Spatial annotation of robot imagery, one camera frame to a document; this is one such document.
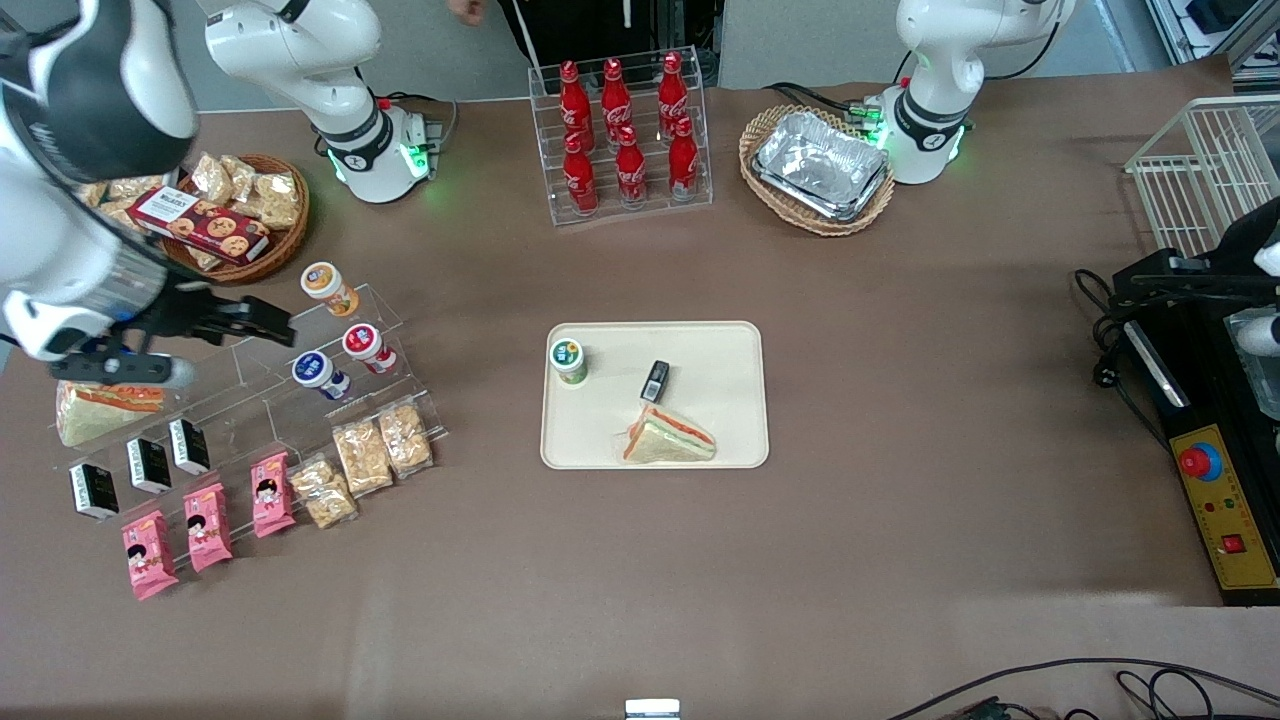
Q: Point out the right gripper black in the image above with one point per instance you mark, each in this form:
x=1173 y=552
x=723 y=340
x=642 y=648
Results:
x=172 y=312

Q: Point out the green gum bottle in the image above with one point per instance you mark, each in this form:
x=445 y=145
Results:
x=568 y=360

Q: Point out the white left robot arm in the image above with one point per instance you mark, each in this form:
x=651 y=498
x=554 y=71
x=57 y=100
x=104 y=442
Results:
x=940 y=100

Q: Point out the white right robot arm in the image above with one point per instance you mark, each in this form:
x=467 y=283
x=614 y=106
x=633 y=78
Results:
x=60 y=230

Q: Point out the orange cap gum bottle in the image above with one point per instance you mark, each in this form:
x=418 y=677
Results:
x=328 y=287

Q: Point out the blue cap gum bottle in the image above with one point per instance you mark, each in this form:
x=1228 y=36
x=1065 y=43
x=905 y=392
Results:
x=320 y=375

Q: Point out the red cap gum bottle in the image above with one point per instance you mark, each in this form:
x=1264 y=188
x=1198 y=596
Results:
x=368 y=348

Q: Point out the cream plastic tray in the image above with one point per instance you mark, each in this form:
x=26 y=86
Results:
x=600 y=430

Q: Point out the aluminium foil tray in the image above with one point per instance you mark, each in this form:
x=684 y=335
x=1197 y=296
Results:
x=820 y=165

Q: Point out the bare bystander hand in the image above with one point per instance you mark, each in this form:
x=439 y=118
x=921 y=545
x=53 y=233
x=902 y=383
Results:
x=467 y=9

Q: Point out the clear acrylic tiered shelf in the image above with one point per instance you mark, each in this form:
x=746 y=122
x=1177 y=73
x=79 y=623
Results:
x=250 y=400

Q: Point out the brown wicker basket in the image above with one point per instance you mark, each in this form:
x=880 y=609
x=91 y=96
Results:
x=285 y=245
x=815 y=225

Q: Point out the clear snack packet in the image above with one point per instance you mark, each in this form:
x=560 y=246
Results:
x=278 y=198
x=132 y=188
x=242 y=172
x=205 y=259
x=212 y=178

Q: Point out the red cookie box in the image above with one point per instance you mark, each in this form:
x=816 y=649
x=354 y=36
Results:
x=205 y=225

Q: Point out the small black box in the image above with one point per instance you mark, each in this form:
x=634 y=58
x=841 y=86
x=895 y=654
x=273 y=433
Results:
x=655 y=381
x=189 y=446
x=148 y=465
x=93 y=490

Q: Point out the peanut brittle packet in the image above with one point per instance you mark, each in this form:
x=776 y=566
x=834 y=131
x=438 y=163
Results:
x=405 y=438
x=362 y=457
x=325 y=492

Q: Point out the pink snack packet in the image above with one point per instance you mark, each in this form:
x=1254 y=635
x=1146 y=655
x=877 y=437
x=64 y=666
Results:
x=271 y=495
x=148 y=555
x=208 y=527

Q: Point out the wrapped triangle sandwich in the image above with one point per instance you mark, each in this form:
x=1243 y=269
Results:
x=100 y=415
x=668 y=440

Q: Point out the red cola bottle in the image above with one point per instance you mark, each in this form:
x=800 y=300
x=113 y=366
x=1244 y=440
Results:
x=579 y=180
x=630 y=170
x=672 y=90
x=683 y=160
x=614 y=95
x=572 y=100

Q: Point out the clear acrylic bottle rack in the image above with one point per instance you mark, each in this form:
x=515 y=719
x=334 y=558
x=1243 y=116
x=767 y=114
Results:
x=650 y=215

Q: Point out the person in black clothes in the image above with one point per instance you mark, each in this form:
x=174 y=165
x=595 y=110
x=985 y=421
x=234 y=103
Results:
x=560 y=30

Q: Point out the black sealing machine yellow panel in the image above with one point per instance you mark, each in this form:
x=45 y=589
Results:
x=1200 y=400

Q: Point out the red emergency stop button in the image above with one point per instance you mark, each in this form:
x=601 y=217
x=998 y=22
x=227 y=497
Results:
x=1198 y=460

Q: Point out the clear plastic container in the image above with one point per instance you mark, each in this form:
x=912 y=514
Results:
x=1255 y=365

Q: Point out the grey metal frame shelf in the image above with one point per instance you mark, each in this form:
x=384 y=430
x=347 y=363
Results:
x=1200 y=25

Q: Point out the red rocker switch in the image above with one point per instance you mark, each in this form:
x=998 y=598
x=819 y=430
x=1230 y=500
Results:
x=1232 y=544

